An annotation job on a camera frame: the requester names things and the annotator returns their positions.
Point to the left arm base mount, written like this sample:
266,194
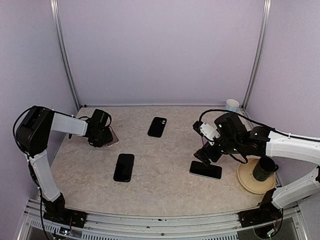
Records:
56,211

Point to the aluminium frame post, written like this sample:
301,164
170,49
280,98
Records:
258,53
54,5

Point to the pink phone case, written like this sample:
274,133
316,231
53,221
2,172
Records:
115,139

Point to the dark green mug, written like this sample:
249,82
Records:
264,168

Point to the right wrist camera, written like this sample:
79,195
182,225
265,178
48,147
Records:
206,131

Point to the white-edged phone screen up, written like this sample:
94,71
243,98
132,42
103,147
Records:
210,171

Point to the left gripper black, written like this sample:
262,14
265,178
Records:
109,138

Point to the beige plate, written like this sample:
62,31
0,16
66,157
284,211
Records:
247,180

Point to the right aluminium frame post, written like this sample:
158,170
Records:
258,53

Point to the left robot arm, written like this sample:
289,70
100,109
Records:
31,133

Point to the light blue mug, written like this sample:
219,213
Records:
232,105

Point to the left aluminium frame post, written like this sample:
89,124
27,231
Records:
54,5

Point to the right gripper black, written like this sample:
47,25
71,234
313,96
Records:
214,155

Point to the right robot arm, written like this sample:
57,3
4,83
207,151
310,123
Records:
229,136

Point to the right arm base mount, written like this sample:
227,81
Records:
266,212

